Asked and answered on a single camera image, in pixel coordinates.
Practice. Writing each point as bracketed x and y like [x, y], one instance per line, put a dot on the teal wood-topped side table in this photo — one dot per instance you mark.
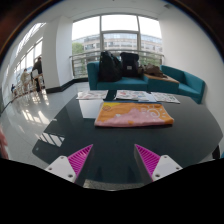
[163, 85]

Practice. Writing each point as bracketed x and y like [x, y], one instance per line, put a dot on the small black backpack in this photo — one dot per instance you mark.
[130, 65]

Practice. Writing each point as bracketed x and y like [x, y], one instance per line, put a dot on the metal window railing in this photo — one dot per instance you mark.
[83, 58]

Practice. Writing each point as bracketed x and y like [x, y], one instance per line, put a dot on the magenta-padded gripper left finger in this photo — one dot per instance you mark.
[63, 168]

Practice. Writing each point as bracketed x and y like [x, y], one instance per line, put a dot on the teal armchair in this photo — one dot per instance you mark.
[190, 85]

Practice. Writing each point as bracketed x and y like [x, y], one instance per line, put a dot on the person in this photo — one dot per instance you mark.
[25, 78]
[13, 89]
[38, 68]

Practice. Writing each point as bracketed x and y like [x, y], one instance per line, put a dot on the brown jacket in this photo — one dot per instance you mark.
[153, 70]

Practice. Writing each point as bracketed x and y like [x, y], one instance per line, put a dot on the teal two-seat sofa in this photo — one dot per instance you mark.
[126, 83]

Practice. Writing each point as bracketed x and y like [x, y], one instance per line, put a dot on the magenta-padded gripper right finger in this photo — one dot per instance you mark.
[165, 166]

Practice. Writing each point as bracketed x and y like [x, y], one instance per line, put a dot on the large black backpack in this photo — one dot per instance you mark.
[109, 68]

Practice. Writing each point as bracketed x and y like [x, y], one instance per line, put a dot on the printed picture paper sheet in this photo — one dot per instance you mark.
[133, 95]
[91, 95]
[165, 97]

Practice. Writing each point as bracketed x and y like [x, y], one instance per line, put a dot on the group of wooden chairs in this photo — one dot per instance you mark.
[35, 83]

